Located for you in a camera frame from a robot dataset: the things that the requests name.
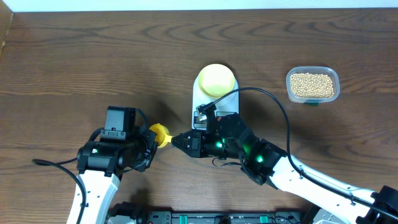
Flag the yellow plastic measuring scoop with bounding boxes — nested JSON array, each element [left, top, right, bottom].
[[149, 123, 172, 148]]

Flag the soybeans in container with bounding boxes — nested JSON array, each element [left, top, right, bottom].
[[290, 73, 335, 98]]

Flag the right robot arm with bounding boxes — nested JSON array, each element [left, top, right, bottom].
[[171, 113, 397, 223]]

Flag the clear plastic container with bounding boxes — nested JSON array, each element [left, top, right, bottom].
[[286, 66, 340, 103]]

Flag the white digital kitchen scale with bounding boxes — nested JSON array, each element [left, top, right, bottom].
[[192, 76, 240, 131]]

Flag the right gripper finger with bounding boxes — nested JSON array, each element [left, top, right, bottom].
[[177, 146, 207, 158], [172, 129, 204, 146]]

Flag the pale yellow bowl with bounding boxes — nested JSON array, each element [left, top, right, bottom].
[[198, 64, 236, 98]]

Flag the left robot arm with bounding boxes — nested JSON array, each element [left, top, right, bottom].
[[67, 128, 158, 224]]

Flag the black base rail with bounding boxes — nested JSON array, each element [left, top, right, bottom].
[[107, 202, 304, 224]]

